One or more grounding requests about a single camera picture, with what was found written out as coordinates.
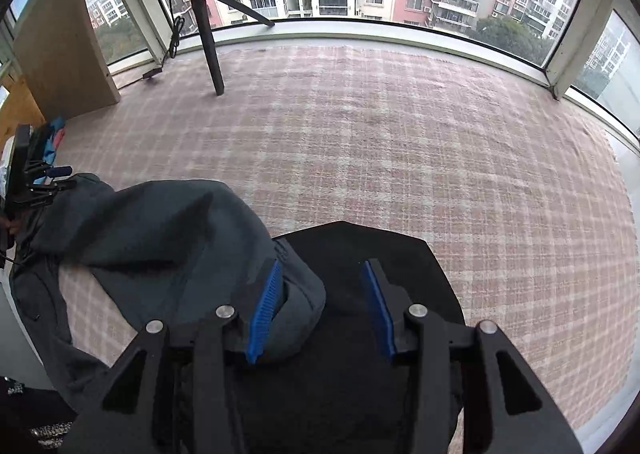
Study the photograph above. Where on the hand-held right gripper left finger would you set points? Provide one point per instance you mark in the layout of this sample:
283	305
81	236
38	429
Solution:
265	304

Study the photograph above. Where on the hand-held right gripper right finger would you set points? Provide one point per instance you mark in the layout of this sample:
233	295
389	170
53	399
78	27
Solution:
380	314

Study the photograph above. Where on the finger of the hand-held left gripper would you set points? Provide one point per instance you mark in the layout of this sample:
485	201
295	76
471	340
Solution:
55	171
52	189

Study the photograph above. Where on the dark grey pants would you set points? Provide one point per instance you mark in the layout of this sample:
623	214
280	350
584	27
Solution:
150	234

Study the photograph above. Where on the pile of colourful clothes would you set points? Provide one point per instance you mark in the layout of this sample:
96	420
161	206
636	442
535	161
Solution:
55	138

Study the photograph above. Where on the brown wooden furniture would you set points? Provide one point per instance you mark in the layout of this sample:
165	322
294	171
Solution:
17	113

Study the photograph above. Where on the light wooden cabinet panel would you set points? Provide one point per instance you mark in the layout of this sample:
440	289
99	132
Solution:
65	43

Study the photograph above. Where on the pink plaid blanket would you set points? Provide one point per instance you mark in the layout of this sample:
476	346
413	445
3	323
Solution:
400	143

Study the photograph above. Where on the black tripod stand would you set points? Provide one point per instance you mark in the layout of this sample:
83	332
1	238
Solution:
210	28

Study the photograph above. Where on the dark speckled cloth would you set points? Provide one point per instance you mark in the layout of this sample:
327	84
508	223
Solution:
30	414

